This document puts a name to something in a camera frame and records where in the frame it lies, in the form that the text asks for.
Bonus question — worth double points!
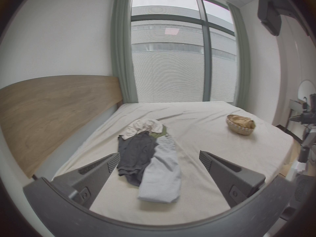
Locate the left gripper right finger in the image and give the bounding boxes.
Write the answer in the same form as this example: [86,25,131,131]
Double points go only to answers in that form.
[199,150,267,208]

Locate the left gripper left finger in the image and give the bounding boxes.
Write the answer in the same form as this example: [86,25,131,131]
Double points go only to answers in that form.
[52,153,120,210]

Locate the tan shorts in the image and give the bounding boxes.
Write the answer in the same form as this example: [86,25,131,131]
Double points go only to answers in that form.
[231,116,255,129]

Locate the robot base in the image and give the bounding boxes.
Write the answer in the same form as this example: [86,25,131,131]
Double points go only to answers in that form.
[290,126,316,207]

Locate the black garment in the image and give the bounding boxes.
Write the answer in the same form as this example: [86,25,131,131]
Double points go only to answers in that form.
[117,132,159,187]

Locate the round woven basket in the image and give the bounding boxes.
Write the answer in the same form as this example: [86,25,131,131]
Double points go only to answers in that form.
[227,114,256,136]

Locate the pale blue garment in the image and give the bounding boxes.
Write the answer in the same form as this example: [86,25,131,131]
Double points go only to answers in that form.
[137,135,181,204]

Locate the bed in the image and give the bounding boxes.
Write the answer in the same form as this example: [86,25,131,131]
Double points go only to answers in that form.
[0,75,296,225]

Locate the white garment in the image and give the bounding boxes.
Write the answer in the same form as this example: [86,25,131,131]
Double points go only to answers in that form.
[121,119,164,141]

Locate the green garment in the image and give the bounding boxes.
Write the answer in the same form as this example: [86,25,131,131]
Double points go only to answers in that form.
[149,127,168,140]

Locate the blue-green curtain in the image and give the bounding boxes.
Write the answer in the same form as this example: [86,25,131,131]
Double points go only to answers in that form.
[110,0,139,103]
[227,3,252,113]

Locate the window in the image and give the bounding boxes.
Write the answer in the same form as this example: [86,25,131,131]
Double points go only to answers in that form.
[130,0,238,103]

